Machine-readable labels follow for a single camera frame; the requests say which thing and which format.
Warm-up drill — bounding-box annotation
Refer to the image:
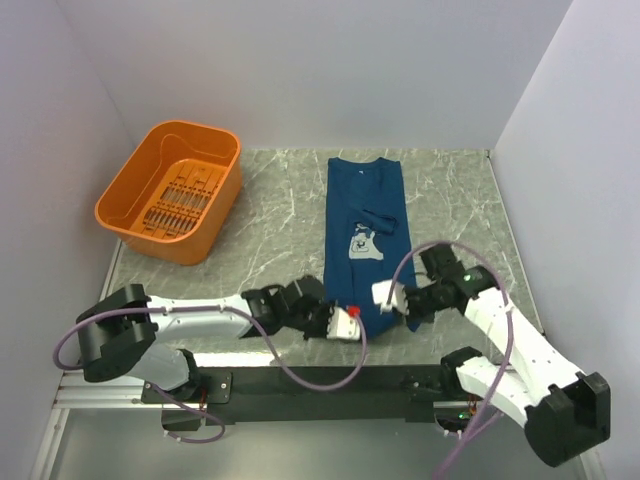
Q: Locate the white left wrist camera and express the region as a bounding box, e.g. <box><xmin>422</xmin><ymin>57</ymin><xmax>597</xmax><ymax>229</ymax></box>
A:
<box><xmin>326</xmin><ymin>307</ymin><xmax>362</xmax><ymax>342</ymax></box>

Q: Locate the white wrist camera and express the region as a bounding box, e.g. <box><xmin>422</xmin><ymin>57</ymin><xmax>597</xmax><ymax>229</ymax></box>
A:
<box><xmin>371</xmin><ymin>280</ymin><xmax>409</xmax><ymax>315</ymax></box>
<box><xmin>326</xmin><ymin>307</ymin><xmax>362</xmax><ymax>342</ymax></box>

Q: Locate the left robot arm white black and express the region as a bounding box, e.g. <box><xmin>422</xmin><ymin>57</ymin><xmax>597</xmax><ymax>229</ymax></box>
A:
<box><xmin>78</xmin><ymin>276</ymin><xmax>335</xmax><ymax>402</ymax></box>

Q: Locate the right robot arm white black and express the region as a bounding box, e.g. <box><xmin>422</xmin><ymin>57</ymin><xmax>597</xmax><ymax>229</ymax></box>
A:
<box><xmin>384</xmin><ymin>241</ymin><xmax>611</xmax><ymax>474</ymax></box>

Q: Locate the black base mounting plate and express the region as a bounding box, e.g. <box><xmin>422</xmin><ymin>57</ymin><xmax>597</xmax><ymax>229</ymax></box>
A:
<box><xmin>140</xmin><ymin>365</ymin><xmax>501</xmax><ymax>434</ymax></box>

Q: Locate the orange plastic laundry basket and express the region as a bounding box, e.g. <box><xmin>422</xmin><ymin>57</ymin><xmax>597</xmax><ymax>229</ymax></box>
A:
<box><xmin>94</xmin><ymin>121</ymin><xmax>243</xmax><ymax>266</ymax></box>

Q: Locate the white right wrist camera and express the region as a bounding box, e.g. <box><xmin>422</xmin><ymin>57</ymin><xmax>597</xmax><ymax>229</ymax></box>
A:
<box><xmin>371</xmin><ymin>280</ymin><xmax>409</xmax><ymax>315</ymax></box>

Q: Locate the blue Mickey Mouse t-shirt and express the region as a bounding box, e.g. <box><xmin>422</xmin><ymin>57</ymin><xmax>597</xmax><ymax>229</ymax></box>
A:
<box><xmin>323</xmin><ymin>157</ymin><xmax>412</xmax><ymax>338</ymax></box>

